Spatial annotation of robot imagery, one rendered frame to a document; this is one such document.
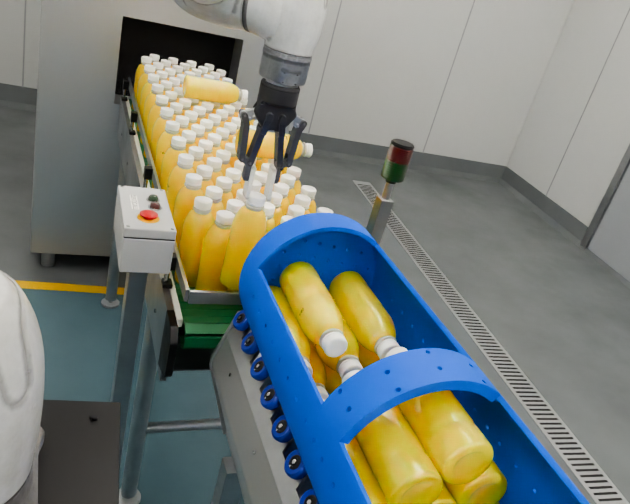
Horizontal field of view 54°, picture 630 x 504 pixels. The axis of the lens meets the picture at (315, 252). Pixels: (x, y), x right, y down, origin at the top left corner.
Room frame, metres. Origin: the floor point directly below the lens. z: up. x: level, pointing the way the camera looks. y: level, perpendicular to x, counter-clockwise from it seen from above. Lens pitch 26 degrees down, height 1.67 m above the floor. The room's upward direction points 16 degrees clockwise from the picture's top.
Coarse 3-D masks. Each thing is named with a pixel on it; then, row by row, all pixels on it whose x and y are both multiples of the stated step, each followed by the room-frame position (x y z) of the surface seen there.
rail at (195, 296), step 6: (192, 294) 1.07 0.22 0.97; (198, 294) 1.08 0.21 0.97; (204, 294) 1.08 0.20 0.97; (210, 294) 1.09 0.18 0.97; (216, 294) 1.09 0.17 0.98; (222, 294) 1.10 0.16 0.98; (228, 294) 1.10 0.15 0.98; (234, 294) 1.11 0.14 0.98; (192, 300) 1.07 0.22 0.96; (198, 300) 1.08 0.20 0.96; (204, 300) 1.08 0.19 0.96; (210, 300) 1.09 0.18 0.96; (216, 300) 1.09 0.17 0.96; (222, 300) 1.10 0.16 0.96; (228, 300) 1.10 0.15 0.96; (234, 300) 1.11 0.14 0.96
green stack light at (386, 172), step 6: (384, 162) 1.59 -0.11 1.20; (390, 162) 1.56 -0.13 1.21; (384, 168) 1.58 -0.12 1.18; (390, 168) 1.56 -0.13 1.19; (396, 168) 1.56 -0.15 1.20; (402, 168) 1.56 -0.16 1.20; (384, 174) 1.57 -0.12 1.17; (390, 174) 1.56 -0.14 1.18; (396, 174) 1.56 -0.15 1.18; (402, 174) 1.57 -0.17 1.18; (390, 180) 1.56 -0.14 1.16; (396, 180) 1.56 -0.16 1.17; (402, 180) 1.57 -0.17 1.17
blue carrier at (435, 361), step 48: (288, 240) 0.96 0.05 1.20; (336, 240) 1.06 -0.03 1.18; (240, 288) 0.98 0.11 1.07; (384, 288) 1.07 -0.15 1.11; (288, 336) 0.77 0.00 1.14; (432, 336) 0.89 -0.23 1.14; (288, 384) 0.71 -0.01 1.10; (384, 384) 0.63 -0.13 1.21; (432, 384) 0.63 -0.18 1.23; (480, 384) 0.66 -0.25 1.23; (336, 432) 0.59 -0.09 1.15; (528, 432) 0.62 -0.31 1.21; (336, 480) 0.55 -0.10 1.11; (528, 480) 0.64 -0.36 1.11
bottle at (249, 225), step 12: (240, 216) 1.13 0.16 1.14; (252, 216) 1.13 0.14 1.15; (264, 216) 1.15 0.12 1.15; (240, 228) 1.12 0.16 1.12; (252, 228) 1.12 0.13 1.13; (264, 228) 1.14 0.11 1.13; (228, 240) 1.14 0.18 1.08; (240, 240) 1.12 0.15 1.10; (252, 240) 1.12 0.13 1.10; (228, 252) 1.13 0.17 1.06; (240, 252) 1.12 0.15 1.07; (228, 264) 1.12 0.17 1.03; (240, 264) 1.12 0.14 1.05; (228, 276) 1.12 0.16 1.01
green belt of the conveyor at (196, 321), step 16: (144, 160) 1.88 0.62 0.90; (176, 288) 1.19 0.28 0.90; (192, 288) 1.21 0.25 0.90; (192, 304) 1.14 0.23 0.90; (208, 304) 1.16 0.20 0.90; (192, 320) 1.09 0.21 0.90; (208, 320) 1.10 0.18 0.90; (224, 320) 1.12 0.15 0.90; (192, 336) 1.06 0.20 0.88; (208, 336) 1.07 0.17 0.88
